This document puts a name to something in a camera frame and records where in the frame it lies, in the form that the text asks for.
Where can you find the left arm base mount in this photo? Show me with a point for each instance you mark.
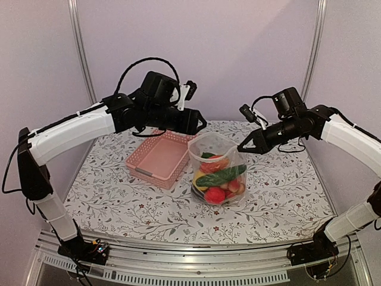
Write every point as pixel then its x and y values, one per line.
pixel 95 252

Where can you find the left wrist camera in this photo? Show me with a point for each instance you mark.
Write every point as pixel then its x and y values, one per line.
pixel 162 89

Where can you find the green toy cucumber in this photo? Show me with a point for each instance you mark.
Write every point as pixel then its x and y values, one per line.
pixel 221 177

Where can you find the purple toy eggplant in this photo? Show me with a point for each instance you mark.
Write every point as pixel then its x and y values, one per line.
pixel 199 195

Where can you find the right aluminium frame post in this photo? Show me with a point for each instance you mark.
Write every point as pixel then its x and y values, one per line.
pixel 315 46

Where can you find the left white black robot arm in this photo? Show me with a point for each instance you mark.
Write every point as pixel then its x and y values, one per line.
pixel 113 114

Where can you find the floral patterned table mat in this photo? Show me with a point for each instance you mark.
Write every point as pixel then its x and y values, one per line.
pixel 285 200

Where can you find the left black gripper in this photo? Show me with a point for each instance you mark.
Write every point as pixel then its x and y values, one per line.
pixel 190 124

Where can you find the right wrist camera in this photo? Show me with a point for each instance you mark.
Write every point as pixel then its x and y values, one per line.
pixel 287 102

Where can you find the left aluminium frame post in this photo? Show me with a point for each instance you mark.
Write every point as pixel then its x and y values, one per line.
pixel 80 48

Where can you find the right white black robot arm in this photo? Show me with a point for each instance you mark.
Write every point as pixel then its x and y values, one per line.
pixel 331 126

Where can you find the green toy pepper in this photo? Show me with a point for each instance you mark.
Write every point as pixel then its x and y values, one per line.
pixel 207 155

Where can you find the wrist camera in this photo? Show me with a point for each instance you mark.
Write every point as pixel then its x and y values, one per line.
pixel 287 102
pixel 162 89

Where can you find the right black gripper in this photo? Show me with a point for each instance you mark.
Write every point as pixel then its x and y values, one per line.
pixel 262 144

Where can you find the clear zip top bag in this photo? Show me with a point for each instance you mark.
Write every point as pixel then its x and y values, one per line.
pixel 222 147

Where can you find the front aluminium rail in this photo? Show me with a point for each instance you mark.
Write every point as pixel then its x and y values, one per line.
pixel 134 261

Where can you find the pink plastic basket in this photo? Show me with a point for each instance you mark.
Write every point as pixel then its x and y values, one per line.
pixel 160 159

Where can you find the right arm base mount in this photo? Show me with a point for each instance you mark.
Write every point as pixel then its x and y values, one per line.
pixel 319 258

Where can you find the aluminium frame post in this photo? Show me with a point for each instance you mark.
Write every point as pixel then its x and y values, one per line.
pixel 315 46
pixel 80 48

